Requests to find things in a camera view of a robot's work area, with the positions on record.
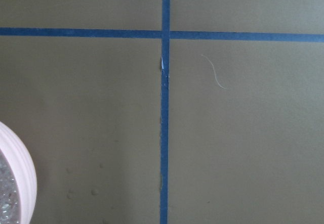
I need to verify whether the clear ice cubes pile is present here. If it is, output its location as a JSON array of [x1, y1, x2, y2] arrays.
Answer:
[[1, 154, 21, 224]]

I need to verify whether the pink bowl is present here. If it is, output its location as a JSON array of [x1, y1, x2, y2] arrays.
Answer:
[[1, 123, 37, 223]]

